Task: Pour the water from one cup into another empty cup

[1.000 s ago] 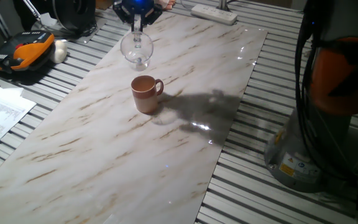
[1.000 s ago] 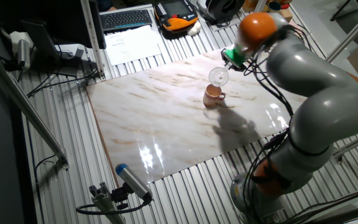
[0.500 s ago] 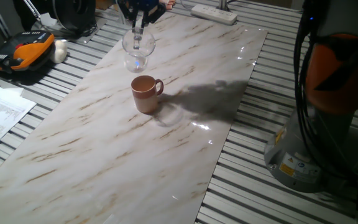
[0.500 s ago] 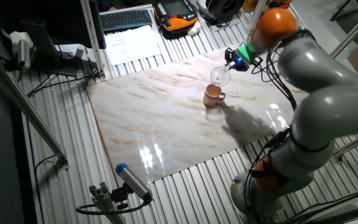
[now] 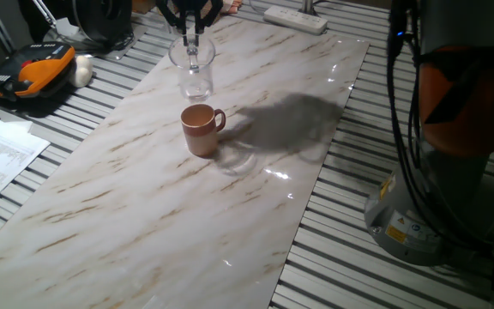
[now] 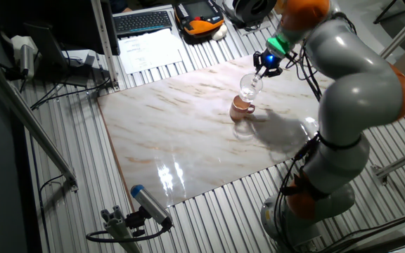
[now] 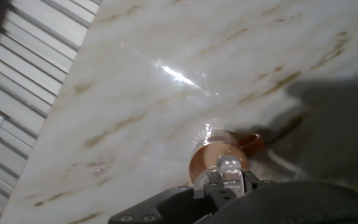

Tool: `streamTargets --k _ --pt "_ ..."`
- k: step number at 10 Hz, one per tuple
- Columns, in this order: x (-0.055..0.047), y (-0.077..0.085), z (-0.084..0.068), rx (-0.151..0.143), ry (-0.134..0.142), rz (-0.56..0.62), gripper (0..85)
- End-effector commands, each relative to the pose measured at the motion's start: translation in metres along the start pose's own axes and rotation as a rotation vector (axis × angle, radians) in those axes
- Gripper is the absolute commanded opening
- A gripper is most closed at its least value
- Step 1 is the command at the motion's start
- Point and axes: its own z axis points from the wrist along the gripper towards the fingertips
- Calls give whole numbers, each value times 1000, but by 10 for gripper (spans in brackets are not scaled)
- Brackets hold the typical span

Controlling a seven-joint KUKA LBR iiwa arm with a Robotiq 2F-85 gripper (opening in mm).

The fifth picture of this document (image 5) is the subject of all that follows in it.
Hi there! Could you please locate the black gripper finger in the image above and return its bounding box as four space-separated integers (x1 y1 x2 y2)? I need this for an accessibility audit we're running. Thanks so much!
155 0 189 36
193 0 225 35

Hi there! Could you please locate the clear glass mug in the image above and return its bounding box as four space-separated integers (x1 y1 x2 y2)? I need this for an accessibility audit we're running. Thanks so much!
168 33 217 103

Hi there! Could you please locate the pink cloth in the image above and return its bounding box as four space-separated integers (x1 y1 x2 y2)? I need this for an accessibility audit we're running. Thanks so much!
223 0 244 15

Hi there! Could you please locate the black round spool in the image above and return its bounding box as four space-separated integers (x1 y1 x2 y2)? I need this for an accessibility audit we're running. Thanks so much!
63 0 135 52

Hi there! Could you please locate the white power strip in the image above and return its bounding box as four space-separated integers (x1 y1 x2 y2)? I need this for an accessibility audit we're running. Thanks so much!
262 4 328 36

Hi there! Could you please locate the white rounded object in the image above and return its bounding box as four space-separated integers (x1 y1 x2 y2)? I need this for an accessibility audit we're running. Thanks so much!
67 54 94 89

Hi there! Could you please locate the orange ceramic mug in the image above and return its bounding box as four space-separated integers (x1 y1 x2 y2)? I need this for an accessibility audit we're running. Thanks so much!
180 104 227 158

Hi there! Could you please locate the orange black teach pendant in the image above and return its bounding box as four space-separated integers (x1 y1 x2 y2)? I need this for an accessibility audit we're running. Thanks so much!
0 41 77 102

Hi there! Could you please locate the marble pattern board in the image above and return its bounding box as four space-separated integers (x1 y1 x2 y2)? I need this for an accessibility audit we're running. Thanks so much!
0 16 371 309

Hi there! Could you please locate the grey metal base plate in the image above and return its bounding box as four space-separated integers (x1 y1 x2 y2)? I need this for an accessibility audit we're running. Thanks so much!
49 20 149 61

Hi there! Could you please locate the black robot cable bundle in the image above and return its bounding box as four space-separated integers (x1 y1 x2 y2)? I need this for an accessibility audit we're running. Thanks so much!
384 0 494 267

